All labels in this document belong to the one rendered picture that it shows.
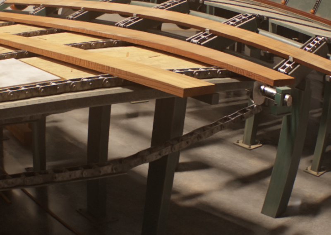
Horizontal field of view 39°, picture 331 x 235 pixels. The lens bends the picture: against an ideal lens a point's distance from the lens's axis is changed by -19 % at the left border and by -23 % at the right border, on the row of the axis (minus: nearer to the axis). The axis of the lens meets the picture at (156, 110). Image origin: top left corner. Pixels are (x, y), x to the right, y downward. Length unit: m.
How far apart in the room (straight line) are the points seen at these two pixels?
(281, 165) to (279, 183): 0.10
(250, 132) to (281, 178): 1.32
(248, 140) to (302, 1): 4.21
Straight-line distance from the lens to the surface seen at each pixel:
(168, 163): 2.22
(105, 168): 1.91
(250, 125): 4.06
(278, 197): 2.85
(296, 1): 7.92
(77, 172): 1.84
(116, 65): 1.87
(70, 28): 2.98
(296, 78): 2.63
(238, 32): 2.95
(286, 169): 2.79
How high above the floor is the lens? 1.24
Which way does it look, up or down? 15 degrees down
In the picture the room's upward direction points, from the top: 6 degrees clockwise
